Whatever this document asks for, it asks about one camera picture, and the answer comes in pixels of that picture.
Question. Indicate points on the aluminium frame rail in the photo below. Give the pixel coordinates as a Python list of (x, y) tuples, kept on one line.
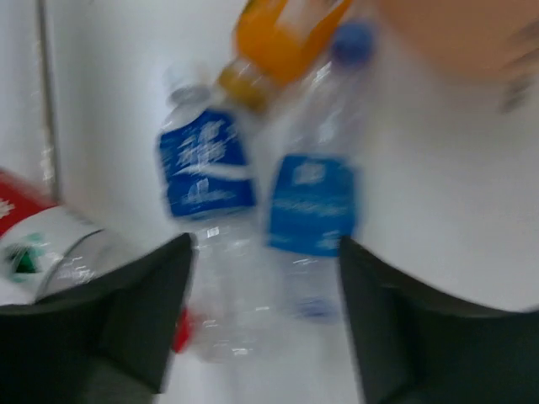
[(51, 163)]

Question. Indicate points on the white cap blue label bottle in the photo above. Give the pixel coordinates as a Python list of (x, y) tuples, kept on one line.
[(210, 187)]

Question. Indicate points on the blue cap water bottle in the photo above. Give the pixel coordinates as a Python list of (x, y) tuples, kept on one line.
[(315, 198)]

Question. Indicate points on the orange plastic bin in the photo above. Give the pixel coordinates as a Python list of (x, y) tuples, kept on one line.
[(477, 41)]

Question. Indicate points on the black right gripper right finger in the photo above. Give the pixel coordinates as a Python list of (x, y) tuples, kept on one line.
[(416, 344)]

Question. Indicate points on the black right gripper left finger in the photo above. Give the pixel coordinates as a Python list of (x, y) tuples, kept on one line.
[(57, 349)]

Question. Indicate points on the orange juice bottle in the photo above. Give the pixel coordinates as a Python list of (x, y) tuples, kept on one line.
[(276, 42)]

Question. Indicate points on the red label water bottle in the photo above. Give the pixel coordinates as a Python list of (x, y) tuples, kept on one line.
[(50, 254)]

